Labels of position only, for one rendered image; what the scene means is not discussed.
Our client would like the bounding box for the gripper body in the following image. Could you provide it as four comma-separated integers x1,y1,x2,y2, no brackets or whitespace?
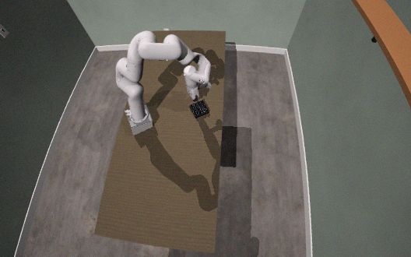
188,86,199,100

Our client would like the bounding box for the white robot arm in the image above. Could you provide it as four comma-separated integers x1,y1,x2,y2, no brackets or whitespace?
116,31,212,123

